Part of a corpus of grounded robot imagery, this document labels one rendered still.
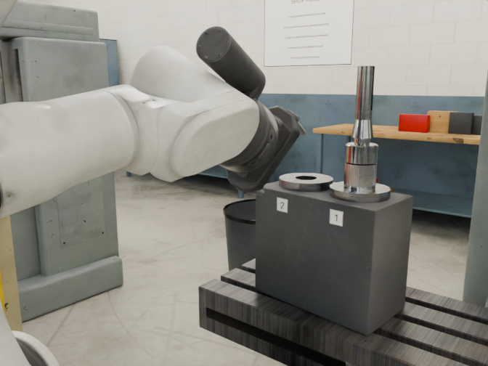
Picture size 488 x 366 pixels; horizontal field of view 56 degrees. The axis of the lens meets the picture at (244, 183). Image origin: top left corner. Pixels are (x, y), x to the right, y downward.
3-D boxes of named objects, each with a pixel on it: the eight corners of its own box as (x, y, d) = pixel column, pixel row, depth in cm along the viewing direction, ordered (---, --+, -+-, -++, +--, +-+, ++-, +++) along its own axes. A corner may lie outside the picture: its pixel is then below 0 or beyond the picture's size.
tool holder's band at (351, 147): (383, 150, 68) (383, 143, 68) (369, 154, 64) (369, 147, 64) (354, 147, 71) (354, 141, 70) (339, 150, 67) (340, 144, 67)
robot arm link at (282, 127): (263, 208, 61) (227, 195, 50) (213, 169, 65) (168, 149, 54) (319, 130, 60) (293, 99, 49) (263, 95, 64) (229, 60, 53)
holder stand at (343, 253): (367, 338, 64) (375, 201, 60) (253, 290, 80) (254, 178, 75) (405, 308, 73) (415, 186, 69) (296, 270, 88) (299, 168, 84)
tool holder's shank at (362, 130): (376, 143, 67) (381, 66, 65) (367, 145, 65) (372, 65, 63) (356, 141, 69) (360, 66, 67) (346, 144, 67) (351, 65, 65)
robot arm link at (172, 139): (252, 152, 46) (148, 200, 36) (191, 110, 49) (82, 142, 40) (271, 96, 42) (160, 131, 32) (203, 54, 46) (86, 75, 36)
